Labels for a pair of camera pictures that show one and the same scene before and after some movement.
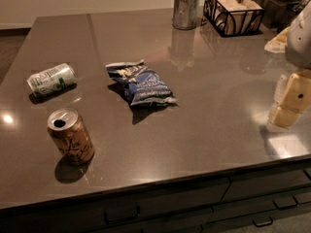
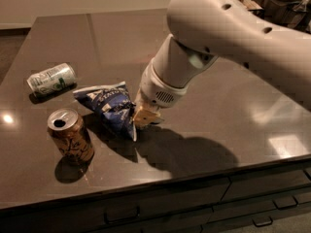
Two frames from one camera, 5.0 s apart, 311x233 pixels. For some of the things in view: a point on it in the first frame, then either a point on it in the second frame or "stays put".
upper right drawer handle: (285, 202) stays put
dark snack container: (278, 3) stays put
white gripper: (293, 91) to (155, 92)
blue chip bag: (143, 85) to (113, 103)
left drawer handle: (122, 221) stays put
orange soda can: (68, 132) stays put
